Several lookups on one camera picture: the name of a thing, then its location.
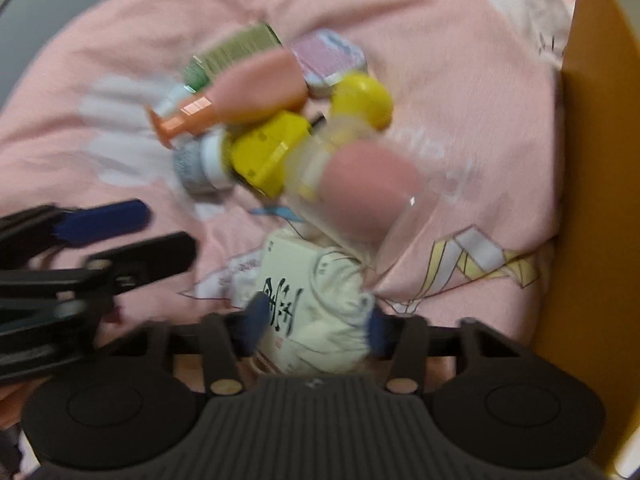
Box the white drawstring pouch with calligraphy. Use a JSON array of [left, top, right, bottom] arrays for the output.
[[252, 230, 376, 376]]

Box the small grey cream jar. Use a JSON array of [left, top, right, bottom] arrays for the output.
[[172, 128, 235, 196]]

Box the clear globe with pink ball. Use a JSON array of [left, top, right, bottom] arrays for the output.
[[284, 116, 439, 276]]

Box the yellow tape measure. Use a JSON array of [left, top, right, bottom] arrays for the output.
[[230, 112, 311, 198]]

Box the pink bottle orange cap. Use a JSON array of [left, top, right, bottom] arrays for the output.
[[148, 48, 308, 148]]

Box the yellow round-head stamp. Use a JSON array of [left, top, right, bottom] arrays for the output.
[[294, 71, 395, 201]]

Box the orange cardboard box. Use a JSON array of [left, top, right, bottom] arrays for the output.
[[533, 0, 639, 472]]

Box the green striped carton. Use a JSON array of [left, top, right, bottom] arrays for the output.
[[193, 23, 281, 79]]

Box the square tin with pink label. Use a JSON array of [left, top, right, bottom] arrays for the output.
[[288, 28, 368, 99]]

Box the pink printed bed blanket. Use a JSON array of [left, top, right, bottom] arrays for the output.
[[1, 0, 570, 344]]

